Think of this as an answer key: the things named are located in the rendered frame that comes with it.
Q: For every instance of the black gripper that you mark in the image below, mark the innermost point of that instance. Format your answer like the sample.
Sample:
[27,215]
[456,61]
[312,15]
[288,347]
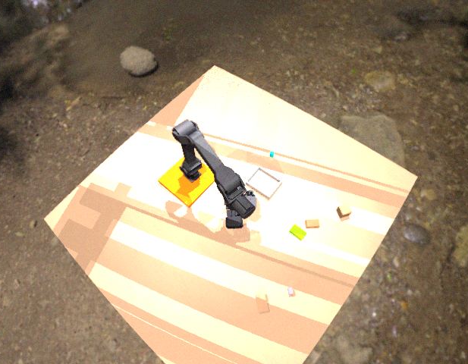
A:
[233,220]

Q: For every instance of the lime green rectangular block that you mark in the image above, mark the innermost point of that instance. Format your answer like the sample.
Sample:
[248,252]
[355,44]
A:
[297,232]

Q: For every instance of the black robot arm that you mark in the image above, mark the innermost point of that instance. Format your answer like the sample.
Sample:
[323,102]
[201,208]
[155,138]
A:
[189,136]

